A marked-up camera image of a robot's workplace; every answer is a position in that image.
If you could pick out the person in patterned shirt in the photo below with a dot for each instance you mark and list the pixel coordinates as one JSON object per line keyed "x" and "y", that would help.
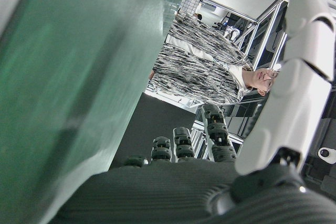
{"x": 197, "y": 64}

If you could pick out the right robot hand grey white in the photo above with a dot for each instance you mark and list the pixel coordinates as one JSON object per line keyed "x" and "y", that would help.
{"x": 170, "y": 195}

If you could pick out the black Huawei monitor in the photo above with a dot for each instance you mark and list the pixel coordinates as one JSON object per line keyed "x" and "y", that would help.
{"x": 157, "y": 124}

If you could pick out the white security camera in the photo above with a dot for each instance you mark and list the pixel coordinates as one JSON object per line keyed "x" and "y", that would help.
{"x": 326, "y": 154}

